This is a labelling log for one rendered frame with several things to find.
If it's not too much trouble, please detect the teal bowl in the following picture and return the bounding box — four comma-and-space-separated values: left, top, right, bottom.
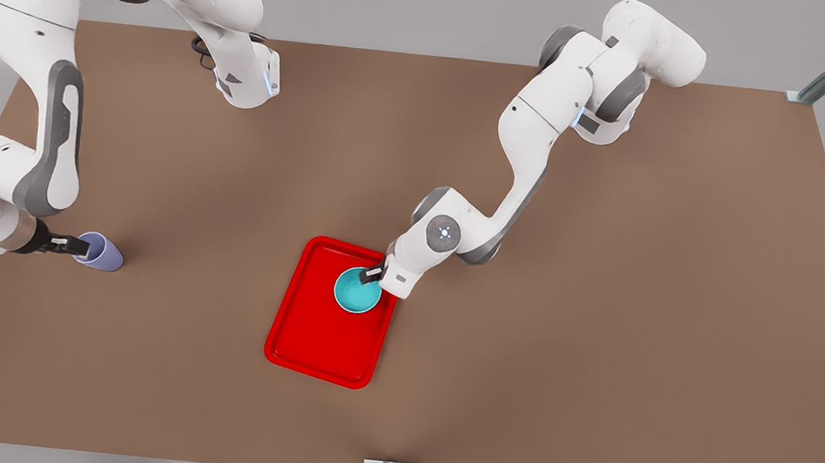
331, 265, 384, 317

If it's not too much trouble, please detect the lavender cup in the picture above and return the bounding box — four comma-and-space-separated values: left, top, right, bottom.
72, 230, 127, 274

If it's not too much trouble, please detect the red tray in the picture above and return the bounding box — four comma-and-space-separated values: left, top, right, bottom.
261, 231, 406, 394

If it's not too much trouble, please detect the black cable loop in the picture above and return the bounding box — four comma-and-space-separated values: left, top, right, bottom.
189, 25, 268, 77

